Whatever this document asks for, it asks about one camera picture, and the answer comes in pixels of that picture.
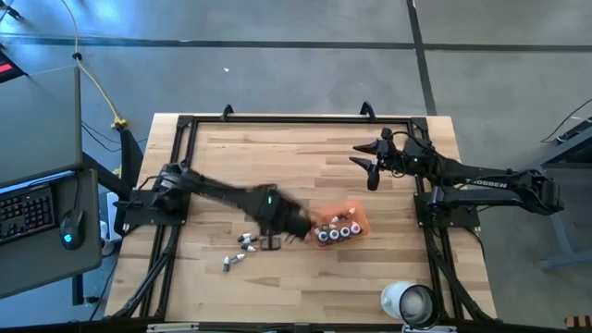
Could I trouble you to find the grey metal bracket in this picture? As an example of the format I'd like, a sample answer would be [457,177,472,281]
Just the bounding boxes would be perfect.
[401,324,457,333]
[146,323,200,333]

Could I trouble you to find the grey metal stand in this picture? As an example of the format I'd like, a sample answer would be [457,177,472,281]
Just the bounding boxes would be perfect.
[510,117,592,270]

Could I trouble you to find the orange translucent plastic bin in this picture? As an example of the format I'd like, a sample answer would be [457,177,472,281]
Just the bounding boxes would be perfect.
[310,199,372,250]

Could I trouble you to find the black aluminium table frame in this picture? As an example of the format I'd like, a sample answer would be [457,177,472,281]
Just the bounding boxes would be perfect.
[105,113,499,325]

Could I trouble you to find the black backlit keyboard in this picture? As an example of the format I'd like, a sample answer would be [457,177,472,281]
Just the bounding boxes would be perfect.
[0,182,59,245]

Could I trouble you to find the white cylindrical cup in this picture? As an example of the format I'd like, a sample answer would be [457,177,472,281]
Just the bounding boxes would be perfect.
[380,280,440,330]

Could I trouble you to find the light grey desk surface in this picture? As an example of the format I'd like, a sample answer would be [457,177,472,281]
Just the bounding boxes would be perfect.
[0,64,83,189]

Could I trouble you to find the black computer mouse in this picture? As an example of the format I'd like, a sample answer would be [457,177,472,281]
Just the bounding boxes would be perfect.
[58,207,87,252]

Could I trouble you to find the striped black orange block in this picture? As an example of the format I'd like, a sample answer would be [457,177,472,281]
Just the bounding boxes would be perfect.
[564,315,592,330]

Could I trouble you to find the black desk leg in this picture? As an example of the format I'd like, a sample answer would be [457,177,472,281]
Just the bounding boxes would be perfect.
[82,128,145,200]

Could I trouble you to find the yellow power cable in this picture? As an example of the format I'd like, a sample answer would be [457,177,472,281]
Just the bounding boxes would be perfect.
[59,0,129,130]

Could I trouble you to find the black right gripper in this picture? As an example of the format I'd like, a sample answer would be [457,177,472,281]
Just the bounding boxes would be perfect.
[349,127,408,192]

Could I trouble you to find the dark grey desk surface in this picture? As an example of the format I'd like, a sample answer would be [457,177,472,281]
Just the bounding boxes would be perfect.
[0,166,104,301]

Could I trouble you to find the black device with red light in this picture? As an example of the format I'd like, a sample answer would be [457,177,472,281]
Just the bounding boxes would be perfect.
[0,45,28,85]

